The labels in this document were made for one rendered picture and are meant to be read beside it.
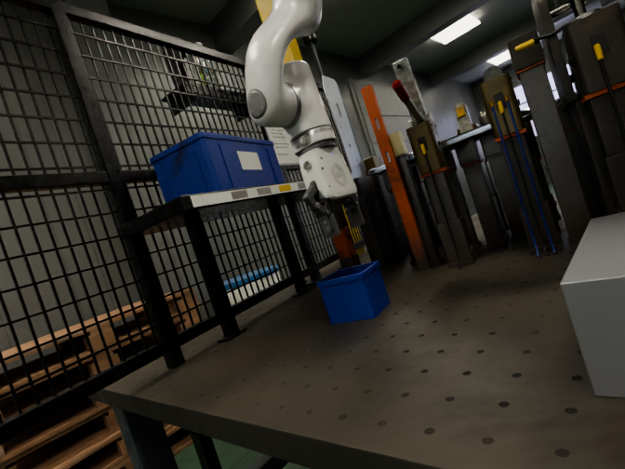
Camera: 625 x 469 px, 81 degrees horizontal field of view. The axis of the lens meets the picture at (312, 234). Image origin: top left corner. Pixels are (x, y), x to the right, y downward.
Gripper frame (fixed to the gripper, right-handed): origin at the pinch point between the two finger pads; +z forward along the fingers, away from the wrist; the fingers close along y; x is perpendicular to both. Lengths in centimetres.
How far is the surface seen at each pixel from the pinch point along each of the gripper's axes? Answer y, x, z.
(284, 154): 48, 46, -32
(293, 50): 89, 51, -85
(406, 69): 31.8, -11.2, -30.0
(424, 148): 28.1, -9.8, -10.5
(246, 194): -2.4, 19.8, -13.9
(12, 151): 26, 241, -121
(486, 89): 27.4, -26.0, -16.1
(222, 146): -2.4, 21.3, -25.9
